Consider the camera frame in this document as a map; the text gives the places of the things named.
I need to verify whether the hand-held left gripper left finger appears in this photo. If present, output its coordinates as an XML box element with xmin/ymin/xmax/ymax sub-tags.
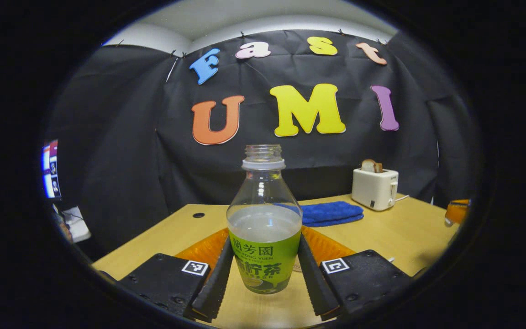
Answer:
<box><xmin>117</xmin><ymin>228</ymin><xmax>236</xmax><ymax>323</ymax></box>

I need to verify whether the white toaster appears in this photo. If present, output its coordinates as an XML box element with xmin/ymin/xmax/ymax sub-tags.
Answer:
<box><xmin>352</xmin><ymin>168</ymin><xmax>399</xmax><ymax>211</ymax></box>

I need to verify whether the computer monitor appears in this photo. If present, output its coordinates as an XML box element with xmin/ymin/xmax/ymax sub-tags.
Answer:
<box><xmin>42</xmin><ymin>139</ymin><xmax>63</xmax><ymax>199</ymax></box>

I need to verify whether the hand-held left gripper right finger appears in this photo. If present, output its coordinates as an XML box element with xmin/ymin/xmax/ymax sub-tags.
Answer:
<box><xmin>297</xmin><ymin>225</ymin><xmax>414</xmax><ymax>320</ymax></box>

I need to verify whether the black backdrop cloth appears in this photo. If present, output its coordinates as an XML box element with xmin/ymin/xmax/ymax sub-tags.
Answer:
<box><xmin>46</xmin><ymin>30</ymin><xmax>480</xmax><ymax>263</ymax></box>

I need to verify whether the white side table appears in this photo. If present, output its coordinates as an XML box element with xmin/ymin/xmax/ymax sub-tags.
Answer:
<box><xmin>53</xmin><ymin>206</ymin><xmax>92</xmax><ymax>243</ymax></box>

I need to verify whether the blue folded towel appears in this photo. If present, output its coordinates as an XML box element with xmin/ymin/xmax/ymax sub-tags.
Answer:
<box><xmin>274</xmin><ymin>201</ymin><xmax>364</xmax><ymax>228</ymax></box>

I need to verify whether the green label water bottle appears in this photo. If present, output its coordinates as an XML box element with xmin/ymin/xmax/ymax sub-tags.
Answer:
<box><xmin>226</xmin><ymin>144</ymin><xmax>302</xmax><ymax>294</ymax></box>

